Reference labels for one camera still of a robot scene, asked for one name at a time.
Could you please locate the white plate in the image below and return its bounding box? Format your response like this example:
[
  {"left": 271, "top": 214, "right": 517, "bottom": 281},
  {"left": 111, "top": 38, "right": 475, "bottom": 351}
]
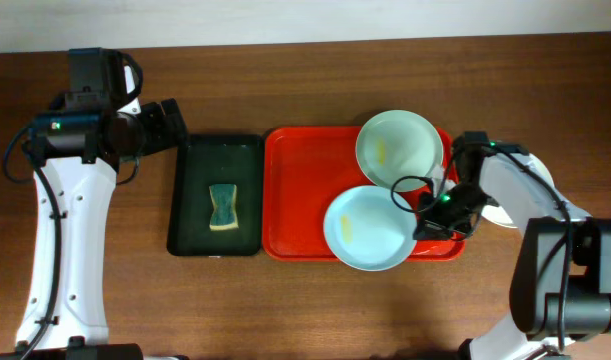
[{"left": 481, "top": 154, "right": 555, "bottom": 229}]

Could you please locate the light blue plate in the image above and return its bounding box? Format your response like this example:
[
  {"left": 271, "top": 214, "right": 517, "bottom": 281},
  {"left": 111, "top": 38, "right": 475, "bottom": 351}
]
[{"left": 323, "top": 186, "right": 417, "bottom": 272}]

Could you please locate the yellow green sponge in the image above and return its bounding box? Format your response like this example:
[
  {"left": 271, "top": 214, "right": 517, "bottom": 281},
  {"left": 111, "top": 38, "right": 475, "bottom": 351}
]
[{"left": 209, "top": 184, "right": 239, "bottom": 231}]

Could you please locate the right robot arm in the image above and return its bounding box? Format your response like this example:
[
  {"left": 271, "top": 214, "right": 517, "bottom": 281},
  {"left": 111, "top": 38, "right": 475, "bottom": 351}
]
[{"left": 414, "top": 132, "right": 611, "bottom": 359}]

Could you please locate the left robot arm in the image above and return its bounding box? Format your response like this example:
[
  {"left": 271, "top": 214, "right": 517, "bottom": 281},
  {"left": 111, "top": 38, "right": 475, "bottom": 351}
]
[{"left": 13, "top": 48, "right": 188, "bottom": 359}]

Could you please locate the black plastic tray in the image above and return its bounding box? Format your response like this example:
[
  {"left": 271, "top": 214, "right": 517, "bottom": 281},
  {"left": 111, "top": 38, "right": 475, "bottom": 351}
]
[{"left": 167, "top": 134, "right": 264, "bottom": 257}]

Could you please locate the red plastic tray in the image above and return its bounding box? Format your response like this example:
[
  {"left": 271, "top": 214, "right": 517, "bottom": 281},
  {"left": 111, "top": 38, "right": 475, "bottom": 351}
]
[{"left": 261, "top": 125, "right": 467, "bottom": 263}]

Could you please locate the green plate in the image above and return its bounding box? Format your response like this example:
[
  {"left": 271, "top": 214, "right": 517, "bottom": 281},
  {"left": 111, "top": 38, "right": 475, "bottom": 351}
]
[{"left": 355, "top": 110, "right": 444, "bottom": 189}]

